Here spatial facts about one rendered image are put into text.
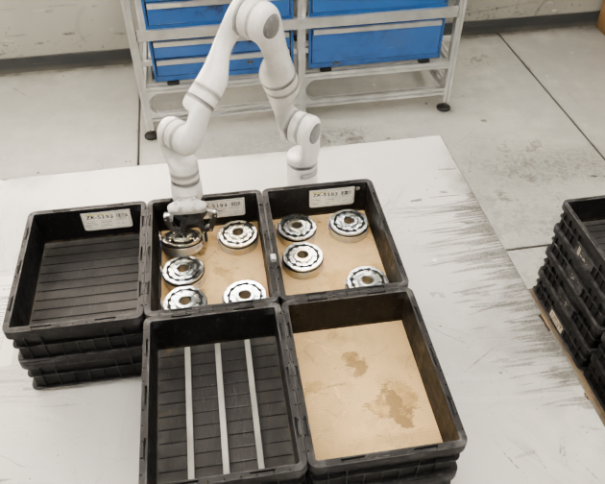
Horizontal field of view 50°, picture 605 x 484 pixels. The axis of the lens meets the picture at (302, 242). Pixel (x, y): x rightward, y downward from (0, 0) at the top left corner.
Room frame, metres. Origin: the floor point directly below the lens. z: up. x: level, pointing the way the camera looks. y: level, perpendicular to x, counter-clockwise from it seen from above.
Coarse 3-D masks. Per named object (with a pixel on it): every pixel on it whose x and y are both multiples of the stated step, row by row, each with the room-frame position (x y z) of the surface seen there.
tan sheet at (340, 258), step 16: (320, 224) 1.30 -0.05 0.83; (320, 240) 1.24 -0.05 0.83; (336, 240) 1.24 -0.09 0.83; (368, 240) 1.24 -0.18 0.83; (336, 256) 1.18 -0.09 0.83; (352, 256) 1.18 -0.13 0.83; (368, 256) 1.18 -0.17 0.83; (320, 272) 1.12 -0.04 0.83; (336, 272) 1.12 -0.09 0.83; (384, 272) 1.12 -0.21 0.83; (288, 288) 1.07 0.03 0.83; (304, 288) 1.07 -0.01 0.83; (320, 288) 1.07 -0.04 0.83; (336, 288) 1.07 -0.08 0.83
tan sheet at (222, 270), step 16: (256, 224) 1.30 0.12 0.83; (208, 240) 1.24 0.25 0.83; (176, 256) 1.18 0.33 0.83; (208, 256) 1.18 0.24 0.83; (224, 256) 1.18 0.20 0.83; (240, 256) 1.18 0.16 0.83; (256, 256) 1.18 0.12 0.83; (208, 272) 1.12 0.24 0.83; (224, 272) 1.12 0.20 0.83; (240, 272) 1.12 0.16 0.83; (256, 272) 1.12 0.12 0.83; (208, 288) 1.07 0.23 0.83; (224, 288) 1.07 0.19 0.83
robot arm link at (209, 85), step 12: (240, 0) 1.39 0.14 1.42; (228, 12) 1.39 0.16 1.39; (228, 24) 1.37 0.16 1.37; (216, 36) 1.35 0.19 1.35; (228, 36) 1.36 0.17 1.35; (216, 48) 1.33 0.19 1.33; (228, 48) 1.35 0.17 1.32; (216, 60) 1.31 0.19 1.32; (228, 60) 1.33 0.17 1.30; (204, 72) 1.29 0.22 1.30; (216, 72) 1.29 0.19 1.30; (228, 72) 1.31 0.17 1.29; (192, 84) 1.28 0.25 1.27; (204, 84) 1.26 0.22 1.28; (216, 84) 1.27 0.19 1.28; (204, 96) 1.24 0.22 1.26; (216, 96) 1.26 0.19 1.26
